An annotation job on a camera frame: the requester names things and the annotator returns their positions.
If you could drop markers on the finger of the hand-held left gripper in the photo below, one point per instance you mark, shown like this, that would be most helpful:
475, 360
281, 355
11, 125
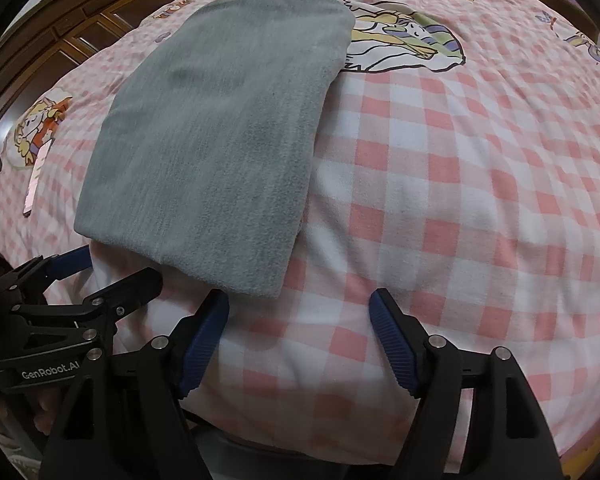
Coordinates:
72, 261
130, 287

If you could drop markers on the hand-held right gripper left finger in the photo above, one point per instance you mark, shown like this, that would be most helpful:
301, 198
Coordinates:
205, 350

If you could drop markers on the pink phone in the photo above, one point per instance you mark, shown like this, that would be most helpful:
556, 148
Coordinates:
34, 185

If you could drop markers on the wooden headboard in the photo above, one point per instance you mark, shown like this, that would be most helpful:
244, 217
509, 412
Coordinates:
80, 35

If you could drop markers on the pink checkered printed blanket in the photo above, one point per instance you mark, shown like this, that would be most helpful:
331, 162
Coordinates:
455, 210

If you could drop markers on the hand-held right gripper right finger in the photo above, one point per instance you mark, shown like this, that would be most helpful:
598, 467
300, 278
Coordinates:
395, 350

